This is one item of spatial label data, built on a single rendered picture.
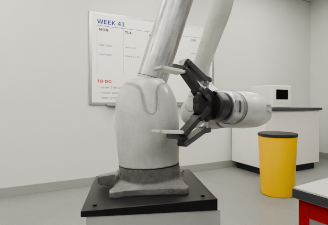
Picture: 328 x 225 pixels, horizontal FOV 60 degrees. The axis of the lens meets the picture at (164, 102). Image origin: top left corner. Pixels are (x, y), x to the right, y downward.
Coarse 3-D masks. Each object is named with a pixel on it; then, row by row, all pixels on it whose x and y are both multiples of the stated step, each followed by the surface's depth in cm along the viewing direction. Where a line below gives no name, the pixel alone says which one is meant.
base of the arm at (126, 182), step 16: (112, 176) 71; (128, 176) 66; (144, 176) 65; (160, 176) 65; (176, 176) 69; (112, 192) 64; (128, 192) 64; (144, 192) 64; (160, 192) 64; (176, 192) 64
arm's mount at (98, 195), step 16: (96, 176) 84; (192, 176) 79; (96, 192) 68; (192, 192) 65; (208, 192) 65; (96, 208) 58; (112, 208) 57; (128, 208) 58; (144, 208) 58; (160, 208) 59; (176, 208) 59; (192, 208) 60; (208, 208) 60
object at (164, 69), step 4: (156, 68) 61; (160, 68) 60; (164, 68) 60; (168, 68) 61; (172, 68) 62; (176, 68) 63; (164, 72) 64; (168, 72) 64; (172, 72) 64; (176, 72) 64; (180, 72) 63; (184, 72) 64
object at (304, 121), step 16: (272, 96) 395; (288, 96) 410; (272, 112) 375; (288, 112) 390; (304, 112) 405; (240, 128) 412; (256, 128) 385; (272, 128) 376; (288, 128) 390; (304, 128) 405; (240, 144) 412; (256, 144) 385; (304, 144) 405; (240, 160) 412; (256, 160) 385; (304, 160) 405
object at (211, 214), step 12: (96, 216) 57; (108, 216) 58; (120, 216) 58; (132, 216) 58; (144, 216) 58; (156, 216) 59; (168, 216) 59; (180, 216) 59; (192, 216) 60; (204, 216) 60; (216, 216) 60
